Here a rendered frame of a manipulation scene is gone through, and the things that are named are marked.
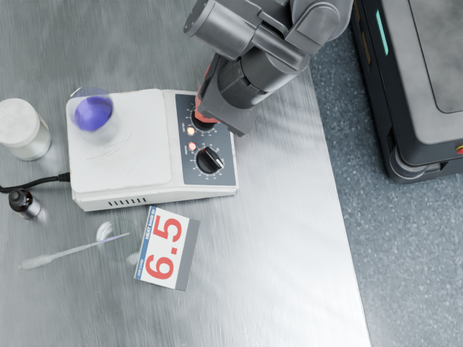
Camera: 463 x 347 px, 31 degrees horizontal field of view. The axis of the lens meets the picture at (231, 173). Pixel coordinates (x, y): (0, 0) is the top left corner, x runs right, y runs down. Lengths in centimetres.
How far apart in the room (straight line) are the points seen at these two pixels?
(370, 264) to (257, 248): 80
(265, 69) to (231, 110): 9
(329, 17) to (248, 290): 38
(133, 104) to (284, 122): 20
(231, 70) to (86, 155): 21
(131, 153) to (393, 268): 95
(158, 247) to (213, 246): 7
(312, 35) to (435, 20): 79
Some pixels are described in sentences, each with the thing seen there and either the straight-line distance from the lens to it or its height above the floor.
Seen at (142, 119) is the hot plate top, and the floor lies 84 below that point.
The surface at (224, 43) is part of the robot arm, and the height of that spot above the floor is 100.
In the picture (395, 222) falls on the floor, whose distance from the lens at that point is 183.
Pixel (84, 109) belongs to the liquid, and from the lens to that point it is 96.
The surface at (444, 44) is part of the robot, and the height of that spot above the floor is 36.
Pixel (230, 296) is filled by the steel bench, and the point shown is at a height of 75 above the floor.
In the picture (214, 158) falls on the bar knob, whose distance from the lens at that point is 99.
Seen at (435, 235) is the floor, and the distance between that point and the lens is 184.
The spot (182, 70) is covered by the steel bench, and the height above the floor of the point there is 75.
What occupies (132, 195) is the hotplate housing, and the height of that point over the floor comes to 82.
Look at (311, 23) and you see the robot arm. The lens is 81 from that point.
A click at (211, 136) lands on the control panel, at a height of 79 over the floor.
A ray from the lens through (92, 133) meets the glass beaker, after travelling 92.
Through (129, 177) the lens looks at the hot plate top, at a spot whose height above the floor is 84.
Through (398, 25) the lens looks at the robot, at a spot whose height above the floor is 36.
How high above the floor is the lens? 177
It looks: 75 degrees down
